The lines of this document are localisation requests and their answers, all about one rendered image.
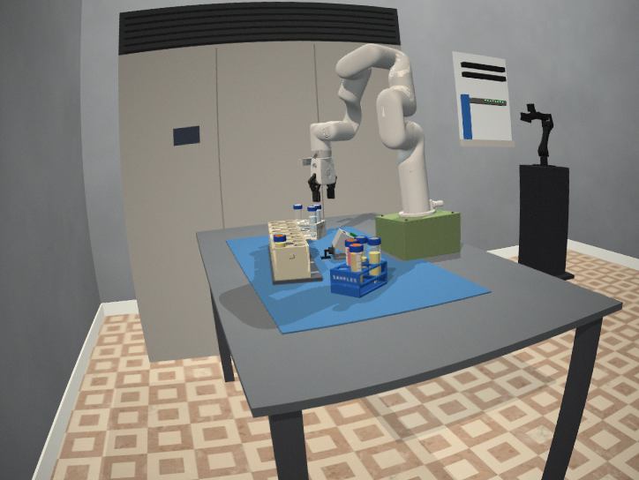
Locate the beige tube rack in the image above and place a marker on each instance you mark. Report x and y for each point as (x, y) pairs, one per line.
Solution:
(320, 230)

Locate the tube with blue cap and grey dot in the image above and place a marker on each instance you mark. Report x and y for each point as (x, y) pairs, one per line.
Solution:
(363, 240)

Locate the blue bench mat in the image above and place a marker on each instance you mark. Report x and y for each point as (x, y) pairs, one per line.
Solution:
(297, 307)

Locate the blue tube rack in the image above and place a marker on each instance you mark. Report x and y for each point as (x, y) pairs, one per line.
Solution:
(347, 283)

